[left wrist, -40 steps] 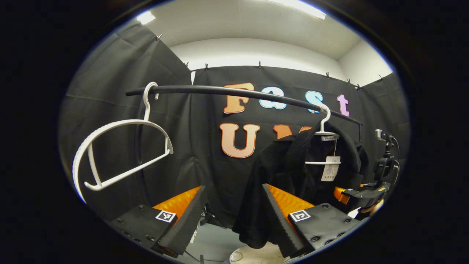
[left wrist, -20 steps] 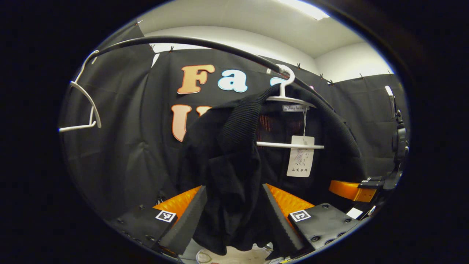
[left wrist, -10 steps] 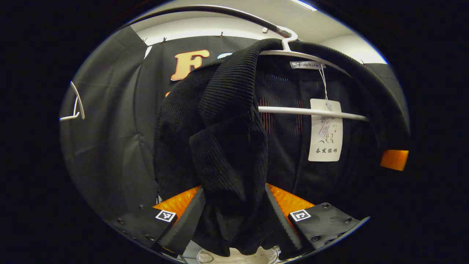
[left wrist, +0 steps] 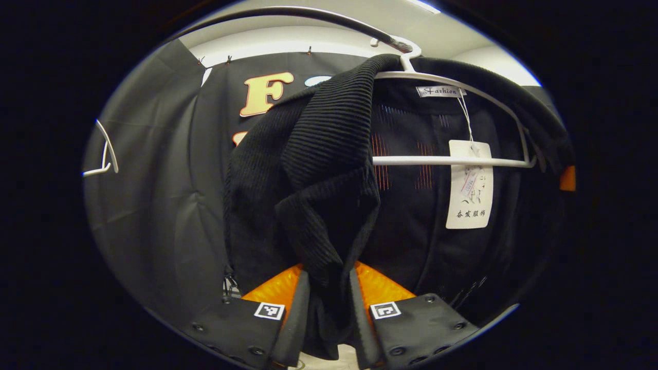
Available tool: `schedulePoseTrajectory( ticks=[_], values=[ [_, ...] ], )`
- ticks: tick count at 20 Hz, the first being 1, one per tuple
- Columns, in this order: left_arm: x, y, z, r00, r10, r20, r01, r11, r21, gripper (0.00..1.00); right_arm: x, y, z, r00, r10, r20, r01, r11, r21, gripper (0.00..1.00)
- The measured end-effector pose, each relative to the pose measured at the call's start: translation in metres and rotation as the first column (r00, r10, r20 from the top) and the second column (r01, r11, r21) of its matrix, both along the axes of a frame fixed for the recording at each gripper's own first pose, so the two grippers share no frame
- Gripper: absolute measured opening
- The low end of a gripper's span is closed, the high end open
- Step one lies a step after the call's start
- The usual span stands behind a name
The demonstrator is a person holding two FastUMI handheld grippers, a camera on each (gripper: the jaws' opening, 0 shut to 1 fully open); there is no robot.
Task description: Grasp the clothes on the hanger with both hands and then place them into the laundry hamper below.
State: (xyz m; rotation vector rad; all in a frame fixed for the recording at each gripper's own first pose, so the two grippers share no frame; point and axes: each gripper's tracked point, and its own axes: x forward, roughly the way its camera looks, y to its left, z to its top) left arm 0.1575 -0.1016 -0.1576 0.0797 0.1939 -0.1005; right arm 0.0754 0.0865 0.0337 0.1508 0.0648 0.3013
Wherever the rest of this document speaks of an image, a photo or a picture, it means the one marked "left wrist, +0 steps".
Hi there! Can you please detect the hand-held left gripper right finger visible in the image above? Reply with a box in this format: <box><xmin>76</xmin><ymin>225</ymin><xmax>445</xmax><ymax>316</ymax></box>
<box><xmin>349</xmin><ymin>261</ymin><xmax>481</xmax><ymax>369</ymax></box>

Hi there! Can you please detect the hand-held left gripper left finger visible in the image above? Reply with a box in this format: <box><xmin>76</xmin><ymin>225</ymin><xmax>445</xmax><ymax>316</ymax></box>
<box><xmin>180</xmin><ymin>263</ymin><xmax>312</xmax><ymax>369</ymax></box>

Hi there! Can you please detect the white clothes hanger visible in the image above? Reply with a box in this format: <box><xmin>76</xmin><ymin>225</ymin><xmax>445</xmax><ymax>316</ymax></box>
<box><xmin>370</xmin><ymin>37</ymin><xmax>538</xmax><ymax>169</ymax></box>
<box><xmin>82</xmin><ymin>119</ymin><xmax>120</xmax><ymax>178</ymax></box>

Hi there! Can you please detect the black knit cardigan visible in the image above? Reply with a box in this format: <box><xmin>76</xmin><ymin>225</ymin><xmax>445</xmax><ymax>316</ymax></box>
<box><xmin>222</xmin><ymin>53</ymin><xmax>576</xmax><ymax>360</ymax></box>

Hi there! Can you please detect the black metal clothes rack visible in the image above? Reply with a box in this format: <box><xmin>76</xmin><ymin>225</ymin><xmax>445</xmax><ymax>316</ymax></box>
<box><xmin>170</xmin><ymin>5</ymin><xmax>414</xmax><ymax>53</ymax></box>

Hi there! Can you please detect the white paper hang tag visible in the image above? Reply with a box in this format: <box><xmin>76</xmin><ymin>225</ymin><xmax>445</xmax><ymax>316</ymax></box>
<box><xmin>445</xmin><ymin>140</ymin><xmax>494</xmax><ymax>230</ymax></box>

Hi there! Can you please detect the black backdrop cloth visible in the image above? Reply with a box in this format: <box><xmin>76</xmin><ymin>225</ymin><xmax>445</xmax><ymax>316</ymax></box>
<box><xmin>82</xmin><ymin>39</ymin><xmax>566</xmax><ymax>329</ymax></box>

